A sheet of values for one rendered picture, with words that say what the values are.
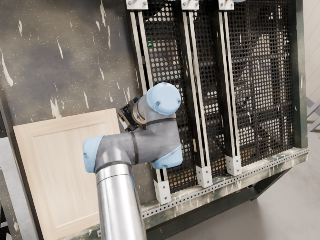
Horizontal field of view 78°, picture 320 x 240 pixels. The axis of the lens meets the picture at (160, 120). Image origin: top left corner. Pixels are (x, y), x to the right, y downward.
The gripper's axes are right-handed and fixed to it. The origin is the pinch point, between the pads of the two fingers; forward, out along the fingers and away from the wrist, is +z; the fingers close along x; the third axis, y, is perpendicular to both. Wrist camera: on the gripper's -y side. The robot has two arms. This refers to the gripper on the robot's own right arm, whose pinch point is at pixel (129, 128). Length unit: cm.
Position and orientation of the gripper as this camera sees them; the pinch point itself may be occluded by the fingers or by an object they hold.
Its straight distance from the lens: 76.8
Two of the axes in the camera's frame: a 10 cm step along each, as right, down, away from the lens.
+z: -4.2, 2.0, 8.9
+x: -7.2, 5.2, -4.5
